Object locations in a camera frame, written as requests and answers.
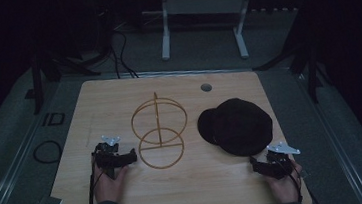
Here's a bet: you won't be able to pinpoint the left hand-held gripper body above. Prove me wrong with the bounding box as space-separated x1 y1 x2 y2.
89 133 130 183

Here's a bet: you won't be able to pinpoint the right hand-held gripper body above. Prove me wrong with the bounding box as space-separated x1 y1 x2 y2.
255 139 304 182

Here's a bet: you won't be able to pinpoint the gold wire hat stand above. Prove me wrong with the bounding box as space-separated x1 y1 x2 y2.
128 89 193 173

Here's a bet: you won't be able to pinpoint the black hat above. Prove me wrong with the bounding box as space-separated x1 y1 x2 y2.
195 94 276 161

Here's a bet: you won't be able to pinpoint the person's right hand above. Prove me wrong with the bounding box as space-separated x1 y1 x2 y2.
263 159 307 204

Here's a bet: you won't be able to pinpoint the person's left hand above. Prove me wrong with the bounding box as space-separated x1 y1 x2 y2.
90 152 132 204

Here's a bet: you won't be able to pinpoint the grey tape piece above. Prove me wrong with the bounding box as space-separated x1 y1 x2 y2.
46 195 64 204

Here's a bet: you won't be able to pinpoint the black tripod stand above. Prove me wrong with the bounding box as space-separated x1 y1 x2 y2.
19 39 105 117
250 34 329 111

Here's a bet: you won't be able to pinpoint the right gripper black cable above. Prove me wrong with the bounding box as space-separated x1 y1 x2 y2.
274 155 321 204

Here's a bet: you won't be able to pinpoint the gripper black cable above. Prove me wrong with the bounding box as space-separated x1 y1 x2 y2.
274 155 321 204
79 163 109 204

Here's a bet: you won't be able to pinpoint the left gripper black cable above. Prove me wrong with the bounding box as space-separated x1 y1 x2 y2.
79 163 109 204

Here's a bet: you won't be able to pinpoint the black floor cables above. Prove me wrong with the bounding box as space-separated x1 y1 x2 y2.
94 19 140 83

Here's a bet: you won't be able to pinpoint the white metal table frame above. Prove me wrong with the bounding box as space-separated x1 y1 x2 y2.
140 0 261 69

